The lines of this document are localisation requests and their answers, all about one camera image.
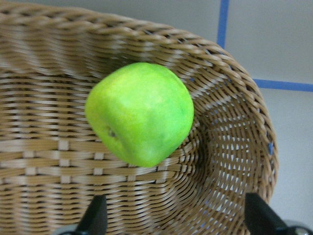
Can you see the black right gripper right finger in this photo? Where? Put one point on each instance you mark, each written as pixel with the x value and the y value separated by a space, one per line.
pixel 260 218

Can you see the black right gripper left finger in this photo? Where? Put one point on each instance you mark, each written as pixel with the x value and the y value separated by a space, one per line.
pixel 95 219

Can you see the green apple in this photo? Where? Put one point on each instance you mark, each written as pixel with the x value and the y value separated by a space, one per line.
pixel 142 112

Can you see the woven wicker basket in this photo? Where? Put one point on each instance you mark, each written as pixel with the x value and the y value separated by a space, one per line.
pixel 52 163

